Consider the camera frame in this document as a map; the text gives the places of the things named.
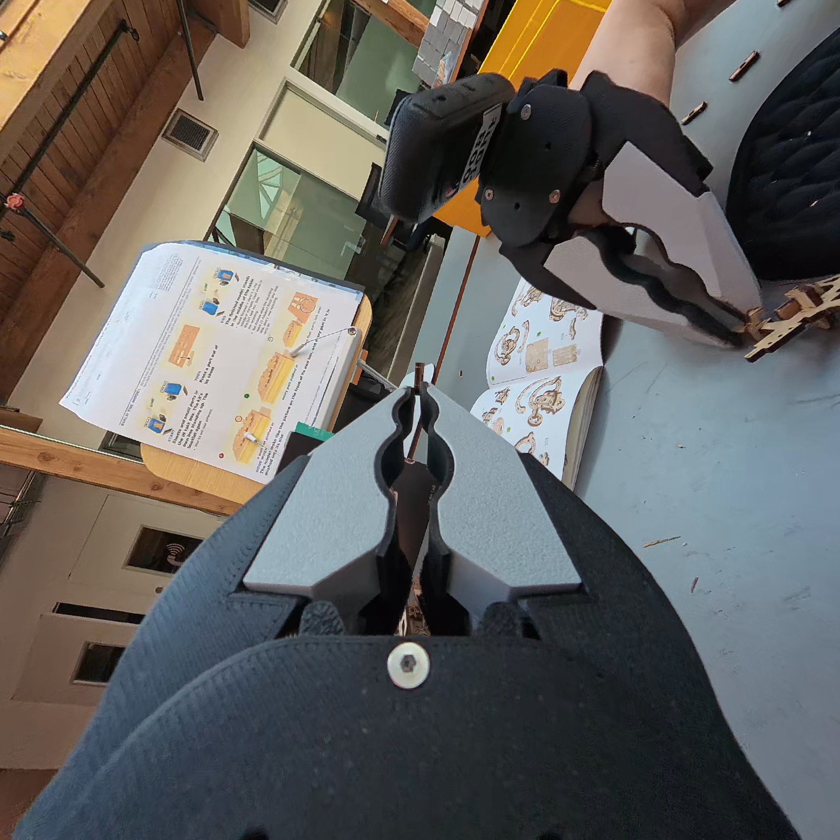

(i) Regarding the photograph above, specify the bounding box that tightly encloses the white instruction booklet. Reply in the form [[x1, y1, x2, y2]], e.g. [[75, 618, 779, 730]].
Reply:
[[469, 276, 605, 492]]

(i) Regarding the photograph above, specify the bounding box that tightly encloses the grey tile board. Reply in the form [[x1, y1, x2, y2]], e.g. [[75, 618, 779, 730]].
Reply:
[[413, 0, 488, 86]]

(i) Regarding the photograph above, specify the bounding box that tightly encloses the person's right forearm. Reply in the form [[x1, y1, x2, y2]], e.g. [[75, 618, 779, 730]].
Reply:
[[570, 0, 686, 109]]

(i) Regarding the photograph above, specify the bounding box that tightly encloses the wall air vent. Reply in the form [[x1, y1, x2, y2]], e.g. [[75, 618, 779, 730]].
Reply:
[[161, 108, 219, 163]]

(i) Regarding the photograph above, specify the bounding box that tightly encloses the small wooden part assembly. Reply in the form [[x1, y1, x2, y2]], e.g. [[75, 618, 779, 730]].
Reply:
[[742, 274, 840, 364]]

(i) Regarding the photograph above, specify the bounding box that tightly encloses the yellow plastic bin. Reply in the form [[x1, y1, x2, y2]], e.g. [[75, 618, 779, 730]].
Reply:
[[451, 0, 614, 238]]

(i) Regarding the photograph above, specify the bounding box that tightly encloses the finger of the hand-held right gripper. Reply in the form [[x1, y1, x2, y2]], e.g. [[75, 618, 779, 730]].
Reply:
[[599, 140, 763, 316], [543, 226, 747, 349]]

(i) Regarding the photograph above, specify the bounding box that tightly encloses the printed instruction sheet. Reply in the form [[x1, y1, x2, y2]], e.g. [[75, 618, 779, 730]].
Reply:
[[59, 241, 365, 485]]

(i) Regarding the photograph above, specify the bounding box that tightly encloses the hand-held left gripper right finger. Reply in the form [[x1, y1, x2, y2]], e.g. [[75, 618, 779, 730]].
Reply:
[[425, 386, 585, 637]]

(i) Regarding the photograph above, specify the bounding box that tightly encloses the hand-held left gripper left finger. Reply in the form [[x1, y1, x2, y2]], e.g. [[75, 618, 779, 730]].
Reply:
[[241, 387, 417, 635]]

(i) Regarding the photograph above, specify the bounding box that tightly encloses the white cabinet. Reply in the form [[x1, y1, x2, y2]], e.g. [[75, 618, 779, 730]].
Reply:
[[0, 472, 231, 769]]

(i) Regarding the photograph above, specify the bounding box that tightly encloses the person's right hand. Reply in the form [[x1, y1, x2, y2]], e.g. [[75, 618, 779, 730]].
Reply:
[[572, 180, 619, 228]]

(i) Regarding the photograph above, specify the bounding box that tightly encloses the black quilted jacket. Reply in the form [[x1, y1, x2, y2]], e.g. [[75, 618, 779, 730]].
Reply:
[[725, 25, 840, 284]]

